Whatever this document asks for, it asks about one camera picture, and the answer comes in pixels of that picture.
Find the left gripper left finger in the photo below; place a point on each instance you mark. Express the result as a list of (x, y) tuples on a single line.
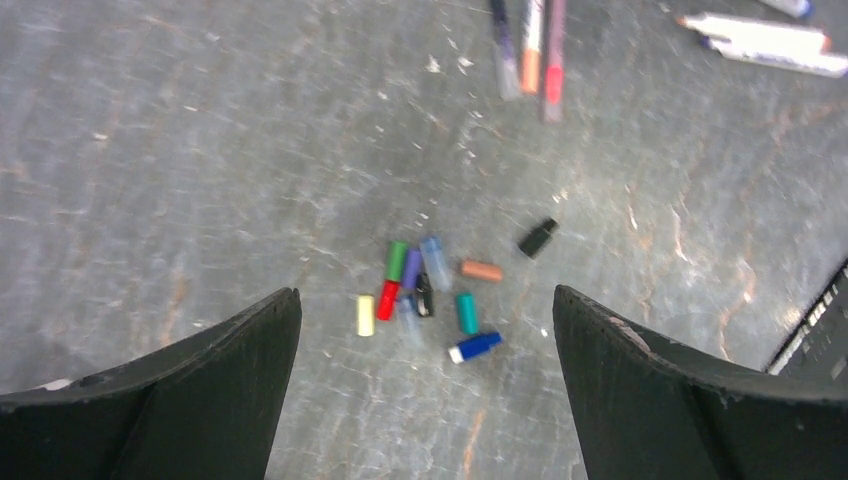
[(205, 407)]

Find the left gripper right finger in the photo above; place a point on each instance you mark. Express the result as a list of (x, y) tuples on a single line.
[(648, 407)]

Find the blue marker cap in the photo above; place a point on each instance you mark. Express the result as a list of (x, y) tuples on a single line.
[(474, 346)]

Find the yellow marker cap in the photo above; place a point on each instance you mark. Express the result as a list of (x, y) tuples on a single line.
[(365, 318)]

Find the black marker cap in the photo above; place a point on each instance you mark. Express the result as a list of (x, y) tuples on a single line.
[(538, 237)]

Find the teal marker cap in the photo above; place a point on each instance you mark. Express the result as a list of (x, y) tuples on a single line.
[(466, 313)]

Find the green marker cap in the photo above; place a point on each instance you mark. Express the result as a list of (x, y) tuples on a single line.
[(395, 260)]

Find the clear blue pen cap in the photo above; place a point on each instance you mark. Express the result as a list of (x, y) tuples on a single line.
[(436, 265)]

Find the black gel pen cap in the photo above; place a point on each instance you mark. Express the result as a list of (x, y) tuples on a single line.
[(424, 296)]

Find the orange cap white marker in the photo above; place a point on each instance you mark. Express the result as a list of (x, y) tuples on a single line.
[(531, 45)]

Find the purple cap white marker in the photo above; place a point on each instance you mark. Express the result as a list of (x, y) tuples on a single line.
[(822, 64)]

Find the red cap pink marker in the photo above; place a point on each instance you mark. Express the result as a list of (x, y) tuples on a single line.
[(554, 71)]

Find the purple gel pen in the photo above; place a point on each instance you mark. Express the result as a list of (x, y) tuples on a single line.
[(504, 54)]

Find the brown cap white marker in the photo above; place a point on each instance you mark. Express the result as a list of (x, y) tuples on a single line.
[(761, 33)]

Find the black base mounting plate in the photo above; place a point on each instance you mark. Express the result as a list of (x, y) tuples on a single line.
[(816, 349)]

